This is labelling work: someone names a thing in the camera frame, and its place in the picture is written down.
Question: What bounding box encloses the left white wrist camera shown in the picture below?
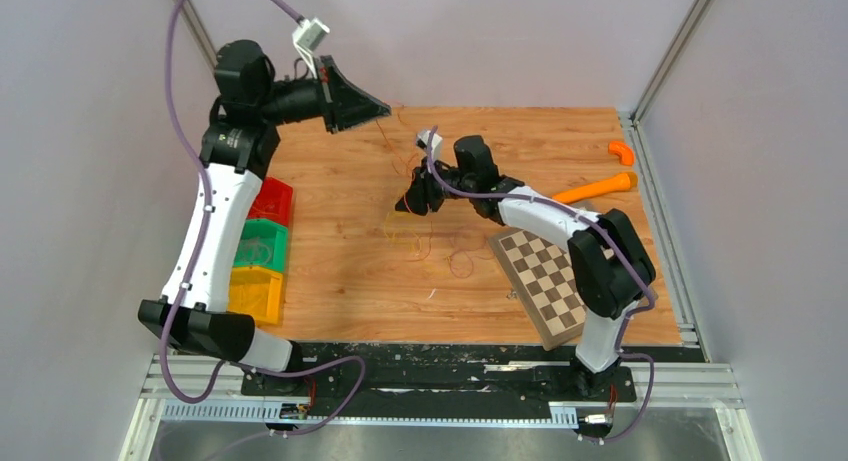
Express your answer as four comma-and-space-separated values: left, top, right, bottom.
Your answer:
292, 18, 330, 71

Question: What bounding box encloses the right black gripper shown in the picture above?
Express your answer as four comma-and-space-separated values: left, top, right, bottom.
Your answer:
396, 158, 476, 216

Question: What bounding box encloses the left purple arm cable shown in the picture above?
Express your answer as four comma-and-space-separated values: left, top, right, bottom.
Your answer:
156, 0, 367, 439

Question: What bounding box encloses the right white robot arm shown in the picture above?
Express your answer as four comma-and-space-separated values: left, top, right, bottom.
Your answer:
396, 129, 656, 399

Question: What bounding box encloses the orange purple cable bundle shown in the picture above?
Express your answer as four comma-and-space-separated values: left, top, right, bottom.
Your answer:
374, 104, 439, 263

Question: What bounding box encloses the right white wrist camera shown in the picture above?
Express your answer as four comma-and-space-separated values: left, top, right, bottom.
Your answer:
415, 129, 443, 159

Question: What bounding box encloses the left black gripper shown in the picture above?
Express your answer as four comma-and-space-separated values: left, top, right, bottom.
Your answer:
255, 55, 390, 134

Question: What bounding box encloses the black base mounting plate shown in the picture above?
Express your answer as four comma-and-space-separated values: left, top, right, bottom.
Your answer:
240, 342, 637, 421

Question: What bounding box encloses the wooden chessboard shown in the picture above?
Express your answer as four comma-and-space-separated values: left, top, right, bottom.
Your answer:
488, 228, 588, 351

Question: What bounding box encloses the orange curved pipe piece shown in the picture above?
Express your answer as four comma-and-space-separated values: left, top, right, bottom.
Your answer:
607, 141, 635, 167

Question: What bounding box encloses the red plastic bin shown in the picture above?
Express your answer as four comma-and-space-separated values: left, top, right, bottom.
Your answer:
247, 177, 294, 227

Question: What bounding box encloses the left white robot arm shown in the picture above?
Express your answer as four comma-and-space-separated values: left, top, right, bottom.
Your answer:
138, 40, 391, 395

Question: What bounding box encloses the green plastic bin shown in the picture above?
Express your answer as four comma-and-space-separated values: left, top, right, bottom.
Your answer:
233, 218, 289, 273

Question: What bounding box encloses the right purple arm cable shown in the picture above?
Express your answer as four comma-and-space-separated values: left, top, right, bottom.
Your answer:
423, 125, 658, 445

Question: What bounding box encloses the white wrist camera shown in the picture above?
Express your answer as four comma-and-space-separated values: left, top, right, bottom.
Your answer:
292, 18, 330, 71
415, 129, 443, 159

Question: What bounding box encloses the yellow plastic bin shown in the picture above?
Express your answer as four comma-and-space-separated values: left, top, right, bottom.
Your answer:
227, 266, 285, 325

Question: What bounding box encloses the orange plastic carrot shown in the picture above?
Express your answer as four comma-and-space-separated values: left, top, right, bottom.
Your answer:
553, 172, 639, 204

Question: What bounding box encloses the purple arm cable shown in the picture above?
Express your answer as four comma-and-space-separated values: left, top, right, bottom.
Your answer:
423, 125, 658, 445
156, 0, 367, 439

